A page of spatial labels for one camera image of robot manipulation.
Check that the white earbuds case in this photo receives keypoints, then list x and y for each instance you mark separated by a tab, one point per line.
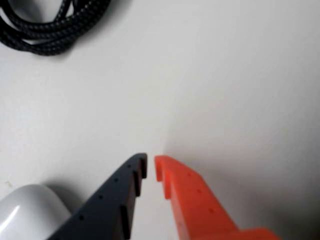
27	212

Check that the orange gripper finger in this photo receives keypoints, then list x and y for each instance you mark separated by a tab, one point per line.
195	205

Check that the navy gripper finger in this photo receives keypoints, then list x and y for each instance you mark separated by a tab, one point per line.
105	207

